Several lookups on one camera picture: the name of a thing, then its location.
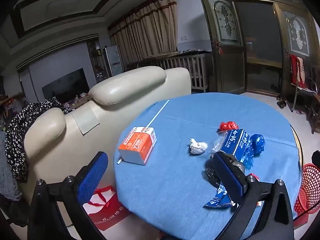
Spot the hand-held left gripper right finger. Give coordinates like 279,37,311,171
212,152,294,240

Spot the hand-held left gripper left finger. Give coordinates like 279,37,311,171
27,151,109,240

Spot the dark plastic wrap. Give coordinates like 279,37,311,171
204,154,246,188

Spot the red plastic mesh basket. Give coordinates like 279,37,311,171
293,163,320,214

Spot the blue carton box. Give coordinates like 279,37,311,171
220,129,250,161

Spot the red plastic bag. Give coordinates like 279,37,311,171
219,121,238,132

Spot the blue foil wrapper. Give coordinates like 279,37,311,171
204,184,235,209

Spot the crumpled white paper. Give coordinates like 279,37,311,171
189,138,208,155

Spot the red gift bag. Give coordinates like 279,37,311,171
82,185,131,231

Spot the blue crumpled plastic bag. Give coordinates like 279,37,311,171
241,134,266,170

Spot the dark wooden side table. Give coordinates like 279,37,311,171
306,92,320,134

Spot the blue tablecloth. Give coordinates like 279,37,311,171
114,92,303,240

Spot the orange white box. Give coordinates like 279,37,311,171
118,127,157,166

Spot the dark floral cloth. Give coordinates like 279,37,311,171
5,97,73,183

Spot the grey knitted cloth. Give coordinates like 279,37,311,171
0,130,22,202

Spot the long white straw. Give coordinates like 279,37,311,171
116,99,170,165

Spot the red striped cloth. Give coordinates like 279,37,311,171
290,54,309,89

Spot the black television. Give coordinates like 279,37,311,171
42,68,90,105

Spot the cream leather sofa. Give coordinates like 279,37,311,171
24,66,192,205

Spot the glass panel wooden door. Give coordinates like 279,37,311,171
197,0,247,95
274,4,316,101

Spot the wooden crib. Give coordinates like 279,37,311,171
137,51,213,93

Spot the standing air conditioner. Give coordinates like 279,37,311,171
104,45,123,77

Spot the dark display shelf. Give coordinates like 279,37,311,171
87,39,108,81

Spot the beige curtain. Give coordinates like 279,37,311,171
108,0,178,66

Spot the metal frame chair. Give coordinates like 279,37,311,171
289,54,320,113

